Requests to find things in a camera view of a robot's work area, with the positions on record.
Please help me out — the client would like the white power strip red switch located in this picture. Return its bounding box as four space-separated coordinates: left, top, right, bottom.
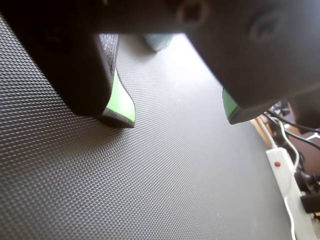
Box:
265 146 320 240

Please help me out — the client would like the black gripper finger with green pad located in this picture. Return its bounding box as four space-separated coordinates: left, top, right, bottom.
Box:
0 0 137 129

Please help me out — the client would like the large black gripper finger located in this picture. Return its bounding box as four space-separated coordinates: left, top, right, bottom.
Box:
183 0 320 125

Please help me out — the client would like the thin black cable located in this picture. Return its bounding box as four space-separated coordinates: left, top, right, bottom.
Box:
264 112 320 133

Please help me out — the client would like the white foam block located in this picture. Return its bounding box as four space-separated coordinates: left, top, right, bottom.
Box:
141 33 173 52

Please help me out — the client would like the thin white cable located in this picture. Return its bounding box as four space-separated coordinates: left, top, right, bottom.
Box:
276 117 301 240

